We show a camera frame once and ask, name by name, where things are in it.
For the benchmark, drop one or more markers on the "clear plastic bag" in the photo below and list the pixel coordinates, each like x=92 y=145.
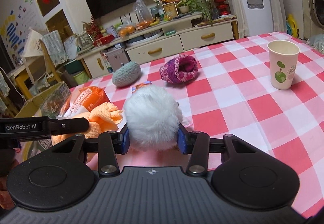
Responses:
x=143 y=15

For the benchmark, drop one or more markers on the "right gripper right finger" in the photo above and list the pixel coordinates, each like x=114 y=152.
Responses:
x=195 y=144

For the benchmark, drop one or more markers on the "blue Vinda tissue box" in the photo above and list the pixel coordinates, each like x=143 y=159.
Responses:
x=138 y=86

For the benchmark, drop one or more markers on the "paper cup green print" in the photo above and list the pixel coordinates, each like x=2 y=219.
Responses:
x=283 y=57

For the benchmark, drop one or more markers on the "front-load washing machine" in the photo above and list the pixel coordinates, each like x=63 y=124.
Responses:
x=315 y=21

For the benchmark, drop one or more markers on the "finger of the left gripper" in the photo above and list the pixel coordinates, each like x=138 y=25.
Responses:
x=68 y=126

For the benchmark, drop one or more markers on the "grey-green crochet pouch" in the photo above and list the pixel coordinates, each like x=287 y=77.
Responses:
x=127 y=74

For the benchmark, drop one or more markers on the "red white checkered tablecloth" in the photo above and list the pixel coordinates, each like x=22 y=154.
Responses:
x=233 y=94

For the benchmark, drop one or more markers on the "orange white tissue pack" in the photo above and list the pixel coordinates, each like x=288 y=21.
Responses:
x=83 y=100

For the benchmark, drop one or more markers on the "wooden chair with lace cover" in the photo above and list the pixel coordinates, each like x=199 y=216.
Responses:
x=53 y=50

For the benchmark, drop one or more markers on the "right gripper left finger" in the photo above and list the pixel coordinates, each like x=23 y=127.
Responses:
x=110 y=144

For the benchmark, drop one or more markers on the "purple knitted hat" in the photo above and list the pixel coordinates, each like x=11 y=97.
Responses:
x=179 y=70

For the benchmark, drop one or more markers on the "cream TV cabinet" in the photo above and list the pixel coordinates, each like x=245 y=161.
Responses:
x=174 y=37

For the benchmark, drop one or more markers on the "white fluffy pompom keychain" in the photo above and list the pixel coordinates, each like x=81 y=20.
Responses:
x=153 y=117

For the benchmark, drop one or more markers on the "red gift box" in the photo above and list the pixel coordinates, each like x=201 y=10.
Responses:
x=104 y=40

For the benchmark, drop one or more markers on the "framed picture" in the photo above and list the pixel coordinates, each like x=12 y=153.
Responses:
x=170 y=9

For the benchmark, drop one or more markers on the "red lantern ornament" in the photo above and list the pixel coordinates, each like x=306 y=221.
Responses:
x=222 y=7

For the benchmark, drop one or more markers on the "orange towel cloth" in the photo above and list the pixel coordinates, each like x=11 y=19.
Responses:
x=102 y=116

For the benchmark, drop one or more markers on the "cardboard box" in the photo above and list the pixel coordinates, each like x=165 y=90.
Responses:
x=47 y=103

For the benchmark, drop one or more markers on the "bag of oranges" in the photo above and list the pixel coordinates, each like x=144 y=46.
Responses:
x=126 y=29

